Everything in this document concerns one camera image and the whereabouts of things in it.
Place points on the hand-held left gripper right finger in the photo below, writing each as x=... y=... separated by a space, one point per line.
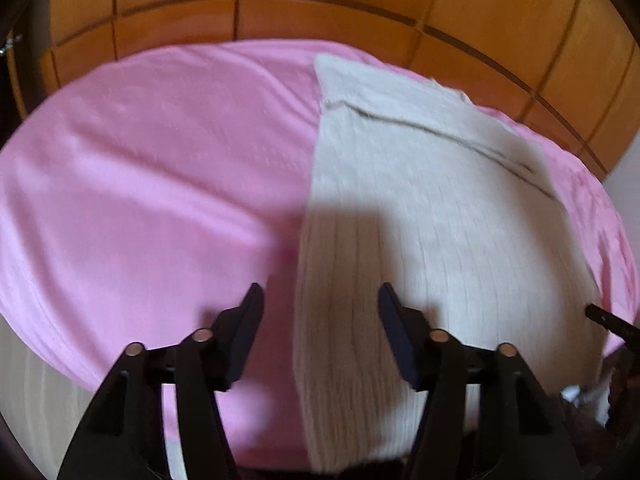
x=395 y=332

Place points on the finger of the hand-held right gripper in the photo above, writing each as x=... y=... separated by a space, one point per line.
x=612 y=322

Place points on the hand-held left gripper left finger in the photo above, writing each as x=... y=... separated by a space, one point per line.
x=245 y=332

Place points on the white knit sweater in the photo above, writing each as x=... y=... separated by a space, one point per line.
x=440 y=220

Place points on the pink blanket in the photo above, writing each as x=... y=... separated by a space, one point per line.
x=140 y=175

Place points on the white bed mattress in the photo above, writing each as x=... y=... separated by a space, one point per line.
x=55 y=410

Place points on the wooden wardrobe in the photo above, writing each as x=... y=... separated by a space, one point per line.
x=350 y=0

